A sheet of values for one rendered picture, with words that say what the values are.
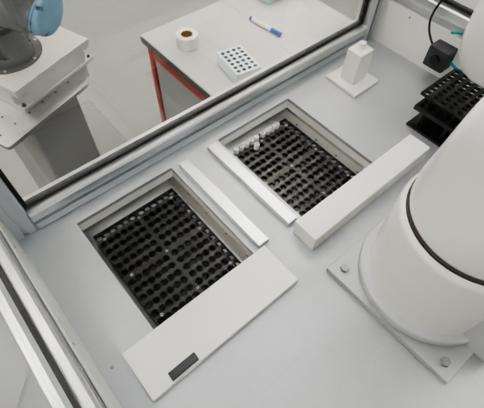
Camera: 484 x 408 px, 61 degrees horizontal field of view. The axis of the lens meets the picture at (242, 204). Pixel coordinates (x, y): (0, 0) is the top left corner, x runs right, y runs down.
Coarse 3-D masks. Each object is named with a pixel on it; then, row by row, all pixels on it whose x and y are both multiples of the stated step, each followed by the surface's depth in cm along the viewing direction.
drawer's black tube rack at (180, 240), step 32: (128, 224) 77; (160, 224) 77; (192, 224) 77; (128, 256) 73; (160, 256) 73; (192, 256) 73; (224, 256) 74; (160, 288) 70; (192, 288) 73; (160, 320) 70
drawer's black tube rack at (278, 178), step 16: (288, 128) 92; (272, 144) 90; (288, 144) 93; (304, 144) 93; (240, 160) 86; (256, 160) 86; (272, 160) 87; (288, 160) 91; (304, 160) 87; (320, 160) 87; (336, 160) 87; (272, 176) 84; (288, 176) 84; (304, 176) 84; (320, 176) 84; (336, 176) 85; (288, 192) 86; (304, 192) 86; (320, 192) 82; (304, 208) 80
